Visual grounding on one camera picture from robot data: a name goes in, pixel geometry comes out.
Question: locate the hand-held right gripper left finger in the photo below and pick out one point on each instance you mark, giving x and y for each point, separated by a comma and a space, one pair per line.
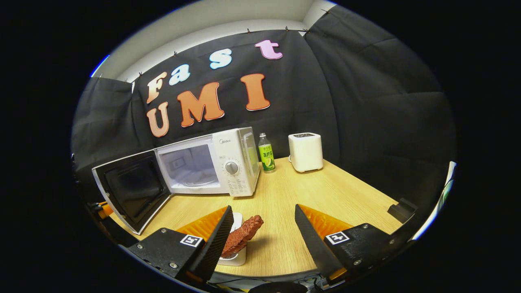
217, 244

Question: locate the brown meat slice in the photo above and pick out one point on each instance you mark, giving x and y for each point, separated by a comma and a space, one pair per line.
242, 236

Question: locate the white toaster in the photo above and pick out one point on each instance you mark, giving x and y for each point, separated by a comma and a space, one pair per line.
306, 152

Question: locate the white microwave oven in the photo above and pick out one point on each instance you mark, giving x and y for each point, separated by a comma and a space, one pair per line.
238, 179

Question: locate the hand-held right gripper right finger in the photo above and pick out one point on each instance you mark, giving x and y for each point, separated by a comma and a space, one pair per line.
311, 244

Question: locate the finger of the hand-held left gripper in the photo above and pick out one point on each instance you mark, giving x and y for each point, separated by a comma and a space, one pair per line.
105, 210

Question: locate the green label drink bottle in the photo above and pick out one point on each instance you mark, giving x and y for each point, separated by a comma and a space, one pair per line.
266, 156

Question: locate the white rectangular plate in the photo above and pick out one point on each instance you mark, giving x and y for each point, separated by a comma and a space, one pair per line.
236, 259

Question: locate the black table clamp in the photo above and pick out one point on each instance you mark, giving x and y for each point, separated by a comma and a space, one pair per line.
403, 209

